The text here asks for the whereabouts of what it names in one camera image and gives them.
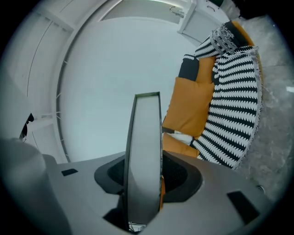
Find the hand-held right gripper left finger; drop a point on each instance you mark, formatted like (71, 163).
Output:
(87, 197)

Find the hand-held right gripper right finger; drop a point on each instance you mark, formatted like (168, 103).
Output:
(206, 206)

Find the pale green book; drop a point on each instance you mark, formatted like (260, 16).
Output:
(143, 149)

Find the orange sofa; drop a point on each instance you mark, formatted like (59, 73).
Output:
(243, 32)

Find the black white striped blanket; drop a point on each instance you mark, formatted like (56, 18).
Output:
(234, 103)

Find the large orange cushion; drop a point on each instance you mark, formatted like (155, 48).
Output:
(176, 147)
(190, 105)

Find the white fluffy blanket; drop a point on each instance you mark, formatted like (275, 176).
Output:
(183, 137)

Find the small orange cushion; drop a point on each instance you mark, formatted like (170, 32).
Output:
(205, 68)

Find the white cabinet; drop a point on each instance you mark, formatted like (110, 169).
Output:
(199, 20)

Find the metal hook fixture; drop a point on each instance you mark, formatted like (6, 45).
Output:
(176, 11)

